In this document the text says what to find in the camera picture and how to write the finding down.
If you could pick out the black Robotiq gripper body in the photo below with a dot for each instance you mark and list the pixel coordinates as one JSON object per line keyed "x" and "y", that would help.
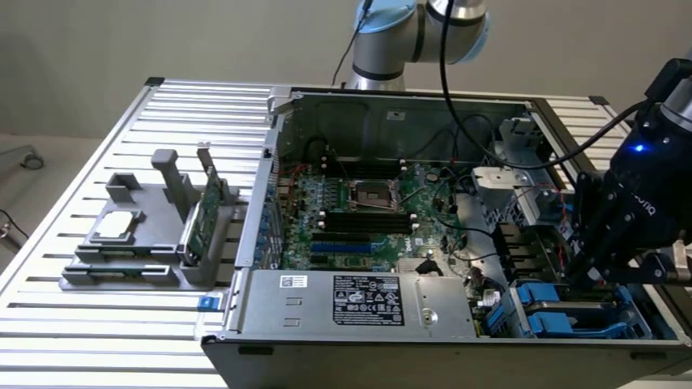
{"x": 656, "y": 182}

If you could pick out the hard disk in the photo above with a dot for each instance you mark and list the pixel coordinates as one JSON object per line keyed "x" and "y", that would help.
{"x": 592, "y": 293}

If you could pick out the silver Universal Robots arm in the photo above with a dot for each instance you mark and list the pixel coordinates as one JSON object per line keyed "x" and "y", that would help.
{"x": 378, "y": 52}

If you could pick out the blue disk carrier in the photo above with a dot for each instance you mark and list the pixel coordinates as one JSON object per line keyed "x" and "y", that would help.
{"x": 542, "y": 312}

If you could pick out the silver metal drive cage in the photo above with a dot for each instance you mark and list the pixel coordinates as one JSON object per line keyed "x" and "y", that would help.
{"x": 502, "y": 186}

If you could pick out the blue drive caddies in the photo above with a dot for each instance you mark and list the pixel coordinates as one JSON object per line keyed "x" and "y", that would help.
{"x": 605, "y": 320}

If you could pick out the black table corner cap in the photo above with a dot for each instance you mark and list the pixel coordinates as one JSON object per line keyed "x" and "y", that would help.
{"x": 153, "y": 82}
{"x": 597, "y": 99}

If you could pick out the green motherboard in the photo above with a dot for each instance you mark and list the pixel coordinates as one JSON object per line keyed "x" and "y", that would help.
{"x": 432, "y": 227}

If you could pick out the silver chipset heat sink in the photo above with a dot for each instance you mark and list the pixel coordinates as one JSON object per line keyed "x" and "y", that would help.
{"x": 414, "y": 268}

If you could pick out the CPU socket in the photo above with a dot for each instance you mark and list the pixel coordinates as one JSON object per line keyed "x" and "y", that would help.
{"x": 373, "y": 196}

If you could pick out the black RAM slot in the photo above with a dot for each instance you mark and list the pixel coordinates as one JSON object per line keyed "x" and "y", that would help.
{"x": 364, "y": 167}
{"x": 364, "y": 159}
{"x": 366, "y": 229}
{"x": 366, "y": 219}
{"x": 366, "y": 213}
{"x": 366, "y": 224}
{"x": 364, "y": 172}
{"x": 364, "y": 163}

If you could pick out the blue expansion slot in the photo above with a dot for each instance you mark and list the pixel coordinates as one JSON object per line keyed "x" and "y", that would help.
{"x": 340, "y": 247}

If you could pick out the short black expansion slot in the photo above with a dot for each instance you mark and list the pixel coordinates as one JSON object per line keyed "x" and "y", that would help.
{"x": 337, "y": 258}

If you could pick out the open grey PC case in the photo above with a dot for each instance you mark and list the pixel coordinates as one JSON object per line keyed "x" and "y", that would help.
{"x": 378, "y": 364}

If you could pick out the silver power supply unit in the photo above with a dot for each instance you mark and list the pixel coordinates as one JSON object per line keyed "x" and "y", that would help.
{"x": 292, "y": 300}

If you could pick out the green graphics card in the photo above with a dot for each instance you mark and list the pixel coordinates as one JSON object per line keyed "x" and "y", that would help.
{"x": 208, "y": 210}

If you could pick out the blue case latch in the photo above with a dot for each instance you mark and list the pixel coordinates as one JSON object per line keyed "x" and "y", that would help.
{"x": 209, "y": 304}

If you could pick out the grey parts rack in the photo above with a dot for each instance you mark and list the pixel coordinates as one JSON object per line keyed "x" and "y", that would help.
{"x": 140, "y": 202}

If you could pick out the silver CPU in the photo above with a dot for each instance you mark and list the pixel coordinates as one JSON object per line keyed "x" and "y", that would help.
{"x": 117, "y": 223}

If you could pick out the grey caster wheel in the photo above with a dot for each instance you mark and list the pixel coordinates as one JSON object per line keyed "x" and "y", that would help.
{"x": 32, "y": 160}

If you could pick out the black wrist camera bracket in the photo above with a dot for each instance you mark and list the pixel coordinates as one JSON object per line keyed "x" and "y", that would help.
{"x": 661, "y": 265}

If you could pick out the silver metal bracket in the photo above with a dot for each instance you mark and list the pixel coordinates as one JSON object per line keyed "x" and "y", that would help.
{"x": 518, "y": 133}

